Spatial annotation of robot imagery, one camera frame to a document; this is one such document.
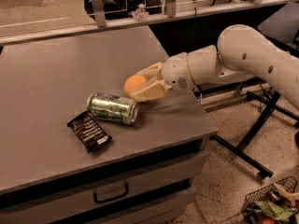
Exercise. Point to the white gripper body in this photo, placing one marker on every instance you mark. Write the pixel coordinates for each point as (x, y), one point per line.
(175, 71)

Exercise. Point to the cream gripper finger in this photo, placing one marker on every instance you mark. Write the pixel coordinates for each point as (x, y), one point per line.
(152, 71)
(150, 90)

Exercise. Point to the orange fruit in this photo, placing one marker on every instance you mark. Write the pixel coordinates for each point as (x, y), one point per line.
(134, 82)

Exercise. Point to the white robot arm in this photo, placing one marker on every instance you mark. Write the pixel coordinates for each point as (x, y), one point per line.
(240, 53)

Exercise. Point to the green soda can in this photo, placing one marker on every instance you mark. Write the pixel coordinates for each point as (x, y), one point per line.
(112, 108)

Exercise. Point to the small clear glass bottle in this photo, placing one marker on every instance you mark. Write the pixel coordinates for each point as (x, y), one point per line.
(140, 14)

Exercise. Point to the black snack bar wrapper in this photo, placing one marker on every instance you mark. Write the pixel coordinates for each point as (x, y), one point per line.
(89, 132)

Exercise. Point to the metal railing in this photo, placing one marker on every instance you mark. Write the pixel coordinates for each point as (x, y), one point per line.
(31, 20)

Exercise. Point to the grey lower drawer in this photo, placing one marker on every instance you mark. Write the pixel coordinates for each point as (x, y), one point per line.
(154, 207)

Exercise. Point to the green bag in basket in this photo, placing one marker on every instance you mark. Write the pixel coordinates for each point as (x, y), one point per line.
(276, 212)

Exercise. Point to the black metal stand frame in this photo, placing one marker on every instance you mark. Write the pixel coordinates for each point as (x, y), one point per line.
(270, 102)

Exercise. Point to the black wire basket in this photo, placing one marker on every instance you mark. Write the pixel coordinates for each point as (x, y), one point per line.
(283, 193)

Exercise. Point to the grey upper drawer with handle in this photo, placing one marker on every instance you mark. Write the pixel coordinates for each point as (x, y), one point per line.
(106, 191)

